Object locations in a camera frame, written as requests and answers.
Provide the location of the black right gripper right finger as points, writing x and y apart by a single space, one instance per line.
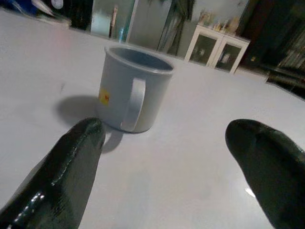
271 167

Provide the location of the grey mug with yellow sticker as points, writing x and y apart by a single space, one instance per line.
133 90

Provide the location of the grey metal locker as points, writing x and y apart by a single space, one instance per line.
145 23

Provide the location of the white glass-door cabinet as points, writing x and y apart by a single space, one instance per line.
215 48

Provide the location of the dark bookshelf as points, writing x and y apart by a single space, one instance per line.
281 40

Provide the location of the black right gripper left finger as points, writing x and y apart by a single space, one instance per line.
59 176

